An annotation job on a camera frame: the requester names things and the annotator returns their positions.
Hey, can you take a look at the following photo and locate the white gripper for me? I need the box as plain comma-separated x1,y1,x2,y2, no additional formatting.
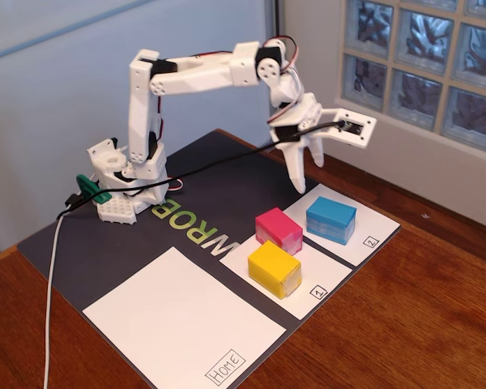
266,92,326,195

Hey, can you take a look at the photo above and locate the blue paper box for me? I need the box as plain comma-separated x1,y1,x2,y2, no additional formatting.
305,196,358,246

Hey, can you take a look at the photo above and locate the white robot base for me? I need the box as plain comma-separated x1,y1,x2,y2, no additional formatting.
87,137,171,226

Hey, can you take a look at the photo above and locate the pink paper box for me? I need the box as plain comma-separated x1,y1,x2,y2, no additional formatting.
254,207,304,256

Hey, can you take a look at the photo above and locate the yellow paper box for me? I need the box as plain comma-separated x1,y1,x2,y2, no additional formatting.
247,240,302,300

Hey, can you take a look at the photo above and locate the white paper sheet marked 2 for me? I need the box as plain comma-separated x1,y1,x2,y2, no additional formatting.
283,183,401,267

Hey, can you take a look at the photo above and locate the white paper sheet marked 1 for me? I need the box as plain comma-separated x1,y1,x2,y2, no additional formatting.
218,230,353,321

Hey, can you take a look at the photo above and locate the glass block window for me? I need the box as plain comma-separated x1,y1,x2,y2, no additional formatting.
334,0,486,157

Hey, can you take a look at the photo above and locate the white paper sheet marked home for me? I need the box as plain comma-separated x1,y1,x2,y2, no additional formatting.
82,246,288,389

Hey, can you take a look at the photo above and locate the green table clamp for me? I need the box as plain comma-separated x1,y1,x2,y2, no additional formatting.
75,173,113,205

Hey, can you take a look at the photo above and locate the dark grey printed mat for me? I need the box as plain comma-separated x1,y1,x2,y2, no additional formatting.
16,129,402,389

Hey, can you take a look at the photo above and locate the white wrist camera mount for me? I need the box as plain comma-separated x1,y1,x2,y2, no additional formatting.
322,107,377,150

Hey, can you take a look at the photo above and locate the grey metal frame post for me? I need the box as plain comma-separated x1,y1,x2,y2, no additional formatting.
262,0,288,151

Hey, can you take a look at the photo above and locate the black camera cable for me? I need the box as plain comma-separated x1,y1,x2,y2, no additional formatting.
54,119,347,222

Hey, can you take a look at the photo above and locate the white cable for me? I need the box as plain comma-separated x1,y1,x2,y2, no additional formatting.
42,216,64,389

